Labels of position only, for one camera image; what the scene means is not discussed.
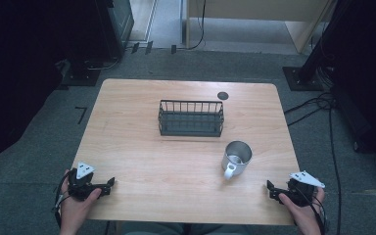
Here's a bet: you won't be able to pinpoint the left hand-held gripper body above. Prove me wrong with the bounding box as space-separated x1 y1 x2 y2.
66 161 96 202

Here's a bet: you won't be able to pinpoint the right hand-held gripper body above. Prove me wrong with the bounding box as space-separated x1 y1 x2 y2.
286 169 326 208

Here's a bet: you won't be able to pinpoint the person's right hand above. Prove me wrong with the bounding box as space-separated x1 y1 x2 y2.
278 187 326 235

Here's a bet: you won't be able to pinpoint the person's left hand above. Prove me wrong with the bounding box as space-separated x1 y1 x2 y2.
59 168 103 235

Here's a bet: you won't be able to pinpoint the black metal stand with base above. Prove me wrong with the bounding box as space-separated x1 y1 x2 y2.
56 48 103 88
281 0 349 92

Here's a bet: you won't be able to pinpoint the dark equipment cabinet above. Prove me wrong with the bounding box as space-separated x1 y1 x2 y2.
92 0 135 62

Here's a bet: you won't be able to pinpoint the light wooden cabinet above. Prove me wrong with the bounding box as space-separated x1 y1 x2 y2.
185 0 338 55

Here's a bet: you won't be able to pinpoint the left hand-held gripper cable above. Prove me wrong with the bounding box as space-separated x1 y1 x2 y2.
52 171 72 229

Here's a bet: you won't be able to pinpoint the hand-held gripper cable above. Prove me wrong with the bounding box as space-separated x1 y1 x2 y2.
52 171 72 229
302 187 330 235

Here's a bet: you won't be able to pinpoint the right hand-held gripper cable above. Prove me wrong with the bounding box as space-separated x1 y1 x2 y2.
302 187 330 235

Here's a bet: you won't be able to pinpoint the metal cup with white handle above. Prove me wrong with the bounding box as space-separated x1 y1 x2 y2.
221 140 254 181

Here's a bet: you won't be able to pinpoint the black floor cables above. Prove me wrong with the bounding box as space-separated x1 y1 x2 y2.
283 58 343 235

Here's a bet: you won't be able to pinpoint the black wire basket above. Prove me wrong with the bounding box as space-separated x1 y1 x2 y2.
158 99 225 138

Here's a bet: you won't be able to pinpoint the thin black hanging cable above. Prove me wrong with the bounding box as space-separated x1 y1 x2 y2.
187 0 208 51

